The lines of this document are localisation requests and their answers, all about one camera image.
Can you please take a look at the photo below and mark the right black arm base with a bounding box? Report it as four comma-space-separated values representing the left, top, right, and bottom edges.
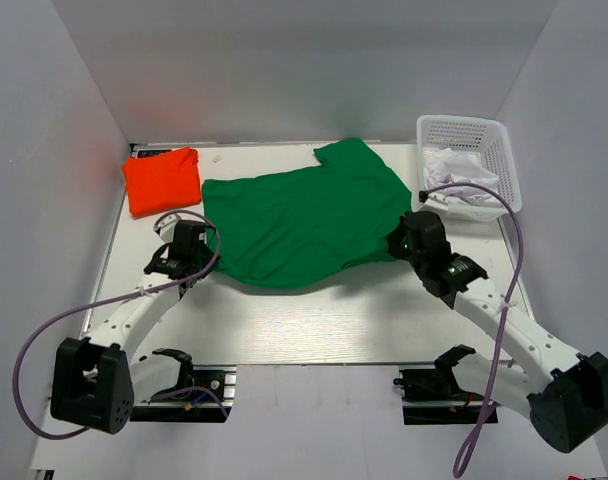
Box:
393, 368, 482, 426

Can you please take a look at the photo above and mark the white plastic basket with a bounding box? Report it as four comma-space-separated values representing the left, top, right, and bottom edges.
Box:
416, 115, 522, 222

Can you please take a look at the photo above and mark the green t-shirt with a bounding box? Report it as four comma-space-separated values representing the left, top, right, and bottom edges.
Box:
202, 138, 411, 290

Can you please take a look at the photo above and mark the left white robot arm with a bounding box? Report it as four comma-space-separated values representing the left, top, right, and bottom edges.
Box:
50, 212, 221, 434

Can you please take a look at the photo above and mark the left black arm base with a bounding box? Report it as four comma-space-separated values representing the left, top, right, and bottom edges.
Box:
130, 366, 237, 424

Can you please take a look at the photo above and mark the folded orange t-shirt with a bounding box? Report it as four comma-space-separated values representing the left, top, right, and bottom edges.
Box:
121, 147, 202, 218

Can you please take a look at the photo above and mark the crumpled white t-shirt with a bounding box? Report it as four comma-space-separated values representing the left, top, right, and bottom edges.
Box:
423, 148, 501, 208

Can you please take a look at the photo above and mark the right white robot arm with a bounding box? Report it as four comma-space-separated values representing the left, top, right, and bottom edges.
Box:
387, 211, 608, 453

